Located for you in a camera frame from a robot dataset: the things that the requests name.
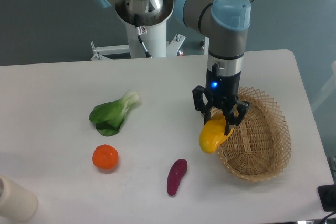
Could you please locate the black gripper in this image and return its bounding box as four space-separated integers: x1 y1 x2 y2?
192 63 250 135

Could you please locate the yellow mango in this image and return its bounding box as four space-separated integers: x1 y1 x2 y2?
199 114 233 153

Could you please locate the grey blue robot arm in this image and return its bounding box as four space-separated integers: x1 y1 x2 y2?
96 0 254 135

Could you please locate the woven wicker basket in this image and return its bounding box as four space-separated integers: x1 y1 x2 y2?
217 87 291 182

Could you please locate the purple sweet potato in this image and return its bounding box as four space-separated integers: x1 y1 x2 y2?
166 159 188 196

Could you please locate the green bok choy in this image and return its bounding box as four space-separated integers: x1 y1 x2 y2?
89 90 140 136

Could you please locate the orange tangerine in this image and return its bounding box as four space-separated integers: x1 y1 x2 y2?
92 144 119 170

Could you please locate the black device at edge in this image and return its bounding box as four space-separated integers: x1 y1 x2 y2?
317 184 335 212

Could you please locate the cream cylinder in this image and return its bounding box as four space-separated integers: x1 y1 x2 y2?
1 175 38 222

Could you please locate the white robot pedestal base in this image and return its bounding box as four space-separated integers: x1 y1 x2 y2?
91 21 186 61

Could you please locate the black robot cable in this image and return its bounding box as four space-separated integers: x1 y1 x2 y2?
133 14 153 59

